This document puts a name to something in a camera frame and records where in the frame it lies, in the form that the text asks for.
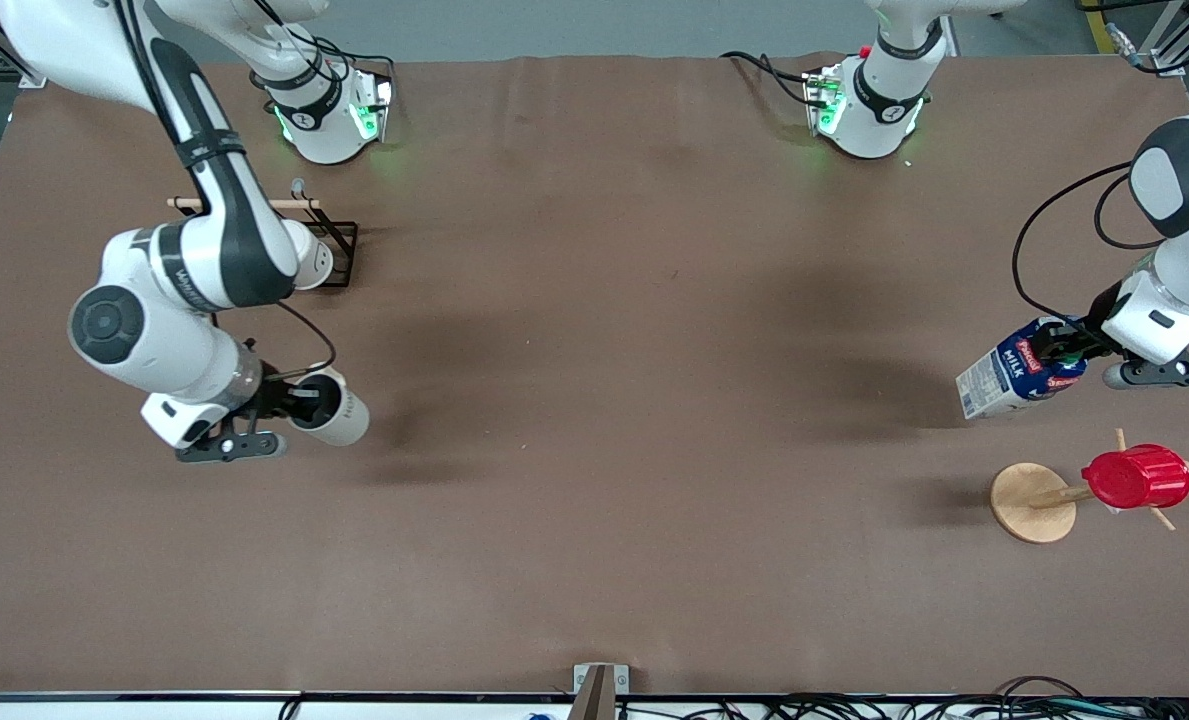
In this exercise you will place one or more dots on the wooden mug tree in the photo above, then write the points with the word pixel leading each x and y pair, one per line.
pixel 1032 502

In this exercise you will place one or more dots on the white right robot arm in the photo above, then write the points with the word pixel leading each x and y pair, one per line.
pixel 229 230

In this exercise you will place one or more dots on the blue white milk carton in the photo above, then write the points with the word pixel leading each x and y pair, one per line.
pixel 1004 385

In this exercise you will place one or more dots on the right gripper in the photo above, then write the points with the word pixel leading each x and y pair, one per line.
pixel 272 395

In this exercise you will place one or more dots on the plain white mug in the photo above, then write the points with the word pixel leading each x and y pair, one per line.
pixel 314 262

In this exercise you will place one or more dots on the metal table edge bracket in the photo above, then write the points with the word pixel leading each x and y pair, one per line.
pixel 601 680

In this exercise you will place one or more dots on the grey ceramic mug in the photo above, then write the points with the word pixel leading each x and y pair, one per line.
pixel 346 415

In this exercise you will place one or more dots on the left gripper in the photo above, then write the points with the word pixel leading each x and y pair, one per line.
pixel 1100 321

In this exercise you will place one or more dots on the red plastic cup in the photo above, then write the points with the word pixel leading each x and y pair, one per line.
pixel 1139 477

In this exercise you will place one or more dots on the aluminium frame profile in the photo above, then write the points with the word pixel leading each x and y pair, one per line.
pixel 34 78
pixel 1169 55

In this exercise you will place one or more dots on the brown table cover sheet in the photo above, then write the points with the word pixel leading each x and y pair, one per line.
pixel 594 250

